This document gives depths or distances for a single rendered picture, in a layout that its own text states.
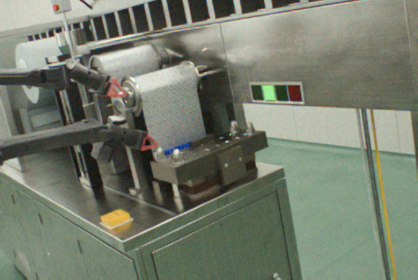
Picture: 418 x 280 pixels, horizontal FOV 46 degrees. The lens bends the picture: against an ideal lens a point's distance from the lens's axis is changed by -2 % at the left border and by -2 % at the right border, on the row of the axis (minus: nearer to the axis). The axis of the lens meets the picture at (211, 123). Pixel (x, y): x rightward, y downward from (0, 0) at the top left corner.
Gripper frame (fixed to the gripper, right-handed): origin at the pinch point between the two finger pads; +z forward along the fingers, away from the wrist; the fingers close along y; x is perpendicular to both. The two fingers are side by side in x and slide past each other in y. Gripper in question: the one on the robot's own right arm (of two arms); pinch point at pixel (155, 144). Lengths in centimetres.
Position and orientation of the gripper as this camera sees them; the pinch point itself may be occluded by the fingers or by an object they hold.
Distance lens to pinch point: 178.7
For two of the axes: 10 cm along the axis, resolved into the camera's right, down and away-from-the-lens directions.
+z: 7.7, 2.5, 5.8
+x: 2.4, -9.7, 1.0
